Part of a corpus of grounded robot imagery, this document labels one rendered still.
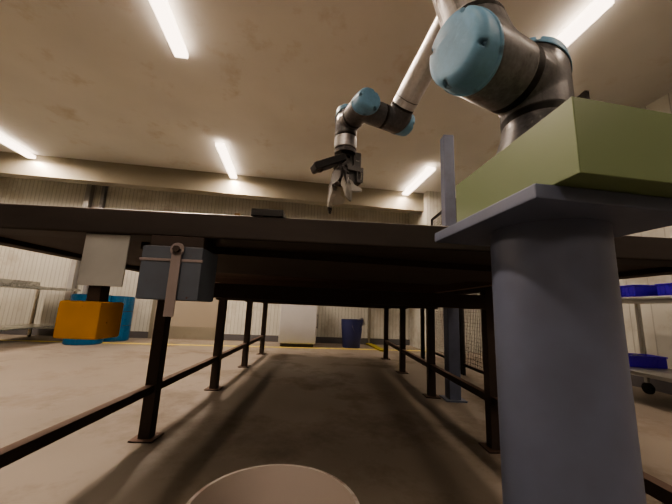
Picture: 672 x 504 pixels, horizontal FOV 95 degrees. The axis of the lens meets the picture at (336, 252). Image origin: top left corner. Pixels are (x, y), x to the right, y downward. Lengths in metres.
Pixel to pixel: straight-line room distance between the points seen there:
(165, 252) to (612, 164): 0.78
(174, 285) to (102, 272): 0.18
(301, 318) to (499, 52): 5.42
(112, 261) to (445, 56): 0.80
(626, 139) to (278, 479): 0.83
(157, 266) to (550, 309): 0.74
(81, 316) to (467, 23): 0.91
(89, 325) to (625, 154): 0.95
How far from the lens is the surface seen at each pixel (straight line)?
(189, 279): 0.75
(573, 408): 0.55
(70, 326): 0.88
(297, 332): 5.77
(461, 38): 0.62
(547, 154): 0.50
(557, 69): 0.70
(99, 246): 0.90
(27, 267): 8.19
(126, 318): 6.62
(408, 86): 1.05
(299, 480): 0.82
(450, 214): 3.03
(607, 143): 0.50
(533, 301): 0.54
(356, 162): 1.06
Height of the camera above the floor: 0.71
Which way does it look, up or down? 10 degrees up
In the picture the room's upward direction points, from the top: 2 degrees clockwise
